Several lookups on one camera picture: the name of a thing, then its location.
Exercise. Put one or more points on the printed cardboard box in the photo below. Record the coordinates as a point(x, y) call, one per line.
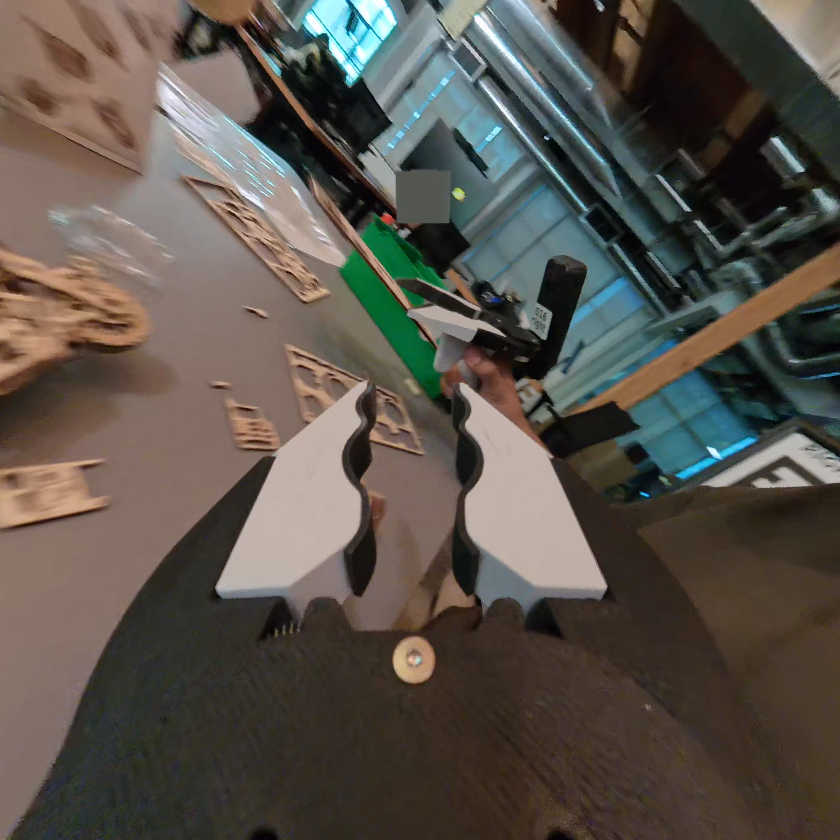
point(79, 72)

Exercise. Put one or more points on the wooden beam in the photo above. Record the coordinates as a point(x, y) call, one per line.
point(722, 328)

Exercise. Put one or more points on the clear plastic bag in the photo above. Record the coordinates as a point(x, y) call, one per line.
point(111, 243)

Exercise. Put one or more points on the wooden puzzle sheet round cutouts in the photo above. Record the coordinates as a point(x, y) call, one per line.
point(315, 394)

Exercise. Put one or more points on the person's right hand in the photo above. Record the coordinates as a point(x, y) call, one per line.
point(499, 387)

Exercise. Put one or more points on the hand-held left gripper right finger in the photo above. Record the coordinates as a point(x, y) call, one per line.
point(525, 525)

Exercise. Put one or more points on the dark grey screen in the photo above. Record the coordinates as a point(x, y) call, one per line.
point(433, 148)

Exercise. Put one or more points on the pale wooden puzzle sheet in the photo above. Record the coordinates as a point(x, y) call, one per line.
point(46, 492)

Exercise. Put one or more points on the silver ventilation duct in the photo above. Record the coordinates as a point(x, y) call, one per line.
point(525, 59)

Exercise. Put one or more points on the green plastic bin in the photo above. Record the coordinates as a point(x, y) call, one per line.
point(387, 282)

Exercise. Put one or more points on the wooden workbench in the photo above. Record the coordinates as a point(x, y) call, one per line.
point(315, 119)

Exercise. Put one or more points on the person's dark clothing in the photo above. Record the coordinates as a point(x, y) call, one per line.
point(754, 590)

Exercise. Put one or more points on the long wooden puzzle sheet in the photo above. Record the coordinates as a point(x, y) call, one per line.
point(262, 243)

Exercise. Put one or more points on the black white marker board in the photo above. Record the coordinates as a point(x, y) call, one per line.
point(807, 459)

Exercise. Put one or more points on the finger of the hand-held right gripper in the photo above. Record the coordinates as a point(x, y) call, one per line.
point(446, 321)
point(439, 295)

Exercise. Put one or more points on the grey desk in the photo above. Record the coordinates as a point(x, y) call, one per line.
point(131, 426)

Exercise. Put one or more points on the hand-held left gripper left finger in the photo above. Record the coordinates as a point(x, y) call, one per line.
point(295, 512)

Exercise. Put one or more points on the clear plastic sheet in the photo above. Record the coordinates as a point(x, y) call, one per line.
point(262, 177)

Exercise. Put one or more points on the assembled wooden model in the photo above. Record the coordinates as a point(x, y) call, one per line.
point(65, 315)

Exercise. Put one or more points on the small wooden puzzle sheet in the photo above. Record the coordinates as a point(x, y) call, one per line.
point(253, 426)

